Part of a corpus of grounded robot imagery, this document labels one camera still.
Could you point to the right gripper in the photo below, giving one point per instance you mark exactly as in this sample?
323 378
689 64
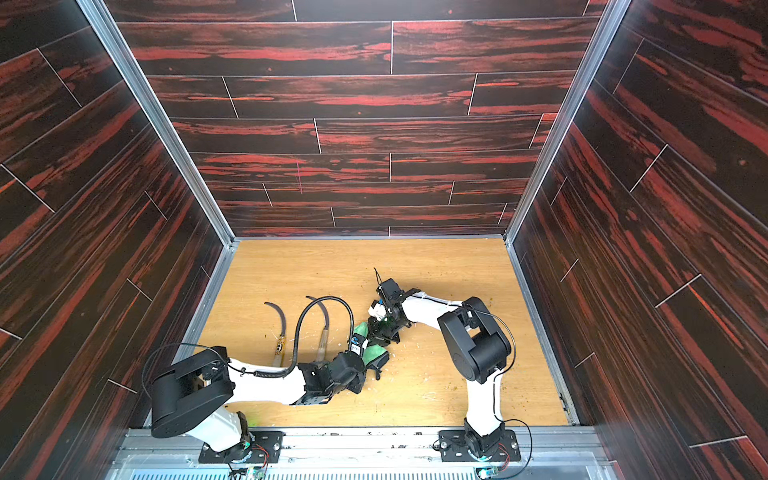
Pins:
390 318

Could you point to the green and black rag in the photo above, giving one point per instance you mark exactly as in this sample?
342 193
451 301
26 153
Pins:
375 356

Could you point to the middle small sickle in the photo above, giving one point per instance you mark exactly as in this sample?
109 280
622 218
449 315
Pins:
323 341

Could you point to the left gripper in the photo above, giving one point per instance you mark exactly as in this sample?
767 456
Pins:
360 379

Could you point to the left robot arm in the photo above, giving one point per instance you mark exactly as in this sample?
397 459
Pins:
192 396

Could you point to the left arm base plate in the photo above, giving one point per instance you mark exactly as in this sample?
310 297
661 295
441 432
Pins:
262 446

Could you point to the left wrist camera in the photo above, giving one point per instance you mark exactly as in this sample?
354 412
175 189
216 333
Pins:
357 344

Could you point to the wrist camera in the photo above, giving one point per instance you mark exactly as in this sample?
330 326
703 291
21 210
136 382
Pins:
357 344
378 311

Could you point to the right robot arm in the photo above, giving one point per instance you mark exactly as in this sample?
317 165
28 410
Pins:
478 348

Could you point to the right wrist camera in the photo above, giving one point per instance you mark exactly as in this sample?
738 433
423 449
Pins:
378 311

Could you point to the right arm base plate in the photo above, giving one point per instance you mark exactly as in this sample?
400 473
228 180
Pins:
461 445

